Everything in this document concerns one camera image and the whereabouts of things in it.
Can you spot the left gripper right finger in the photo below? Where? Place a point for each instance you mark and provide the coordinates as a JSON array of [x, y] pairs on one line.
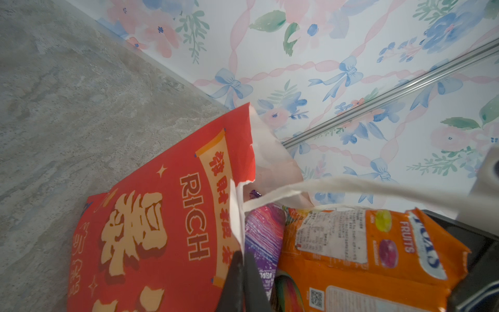
[[255, 299]]

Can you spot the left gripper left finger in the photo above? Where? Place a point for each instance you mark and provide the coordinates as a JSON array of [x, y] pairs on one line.
[[232, 296]]

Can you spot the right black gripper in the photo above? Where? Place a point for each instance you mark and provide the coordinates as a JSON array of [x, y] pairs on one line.
[[479, 290]]

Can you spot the purple snack bag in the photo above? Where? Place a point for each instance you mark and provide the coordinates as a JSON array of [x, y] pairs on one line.
[[264, 231]]

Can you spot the orange snack bag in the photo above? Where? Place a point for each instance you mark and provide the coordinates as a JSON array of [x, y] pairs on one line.
[[367, 260]]

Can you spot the red paper gift bag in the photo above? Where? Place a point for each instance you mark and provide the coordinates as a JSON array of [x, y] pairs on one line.
[[163, 238]]

